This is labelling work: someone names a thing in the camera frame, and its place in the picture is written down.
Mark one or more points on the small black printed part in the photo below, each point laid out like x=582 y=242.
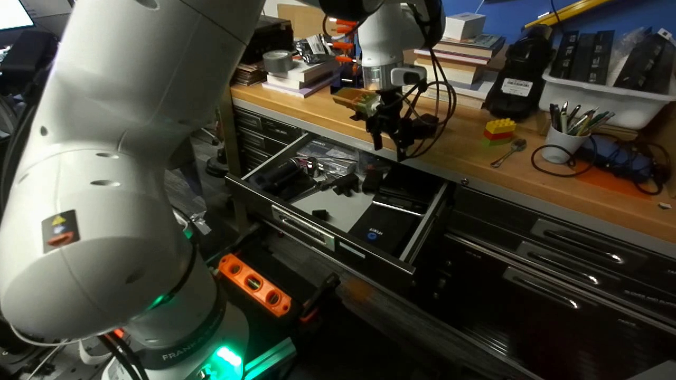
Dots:
x=373 y=180
x=344 y=185

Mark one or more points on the stack of hardcover books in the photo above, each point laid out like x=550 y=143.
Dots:
x=462 y=67

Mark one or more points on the silver foil bags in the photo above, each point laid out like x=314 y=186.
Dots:
x=309 y=48

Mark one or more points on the black marker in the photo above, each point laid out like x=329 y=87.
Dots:
x=557 y=116

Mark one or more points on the black metal drawer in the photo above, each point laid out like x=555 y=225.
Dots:
x=344 y=215

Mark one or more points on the colourful Lego brick stack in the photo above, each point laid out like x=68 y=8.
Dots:
x=499 y=132

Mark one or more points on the yellow level bar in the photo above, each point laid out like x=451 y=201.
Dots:
x=562 y=12

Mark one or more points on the white plastic bin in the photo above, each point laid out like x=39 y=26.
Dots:
x=604 y=106

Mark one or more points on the black cooling fan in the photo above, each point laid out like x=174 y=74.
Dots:
x=286 y=179

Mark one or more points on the black box device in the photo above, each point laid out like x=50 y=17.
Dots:
x=508 y=106

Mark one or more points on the silver metal pot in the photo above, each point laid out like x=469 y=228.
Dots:
x=277 y=63

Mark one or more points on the white book stack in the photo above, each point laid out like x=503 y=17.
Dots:
x=309 y=74

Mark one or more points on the black slotted tray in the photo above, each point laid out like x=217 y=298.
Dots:
x=647 y=65
x=582 y=56

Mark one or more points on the small white box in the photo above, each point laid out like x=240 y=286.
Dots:
x=465 y=26

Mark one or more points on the black drawer cabinet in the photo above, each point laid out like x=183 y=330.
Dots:
x=562 y=281

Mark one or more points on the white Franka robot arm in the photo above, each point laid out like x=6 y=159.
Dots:
x=140 y=85

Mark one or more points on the white cup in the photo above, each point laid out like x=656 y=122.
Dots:
x=560 y=149

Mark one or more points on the metal spoon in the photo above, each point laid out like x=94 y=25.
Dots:
x=520 y=144

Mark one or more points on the black iFixit pouch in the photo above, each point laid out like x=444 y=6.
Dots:
x=387 y=228

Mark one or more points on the orange spirit level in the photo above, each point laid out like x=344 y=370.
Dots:
x=235 y=270

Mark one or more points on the black two-prong clip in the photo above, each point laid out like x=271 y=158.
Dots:
x=319 y=215

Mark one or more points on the black office chair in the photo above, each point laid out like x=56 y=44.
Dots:
x=22 y=65

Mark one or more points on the lavender foam board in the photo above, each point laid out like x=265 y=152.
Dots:
x=302 y=89

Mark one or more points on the green pen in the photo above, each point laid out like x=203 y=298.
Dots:
x=594 y=122

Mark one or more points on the black round foam pad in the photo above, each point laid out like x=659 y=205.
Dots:
x=425 y=127

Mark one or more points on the clear plastic bags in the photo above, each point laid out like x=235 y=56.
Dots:
x=331 y=154

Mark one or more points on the silver pen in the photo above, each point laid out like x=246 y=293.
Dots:
x=574 y=122

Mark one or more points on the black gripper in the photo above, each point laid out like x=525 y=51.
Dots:
x=387 y=106

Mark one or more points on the black equipment case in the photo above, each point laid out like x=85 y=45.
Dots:
x=271 y=35

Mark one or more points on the lit computer monitor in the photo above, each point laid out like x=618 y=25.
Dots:
x=13 y=14

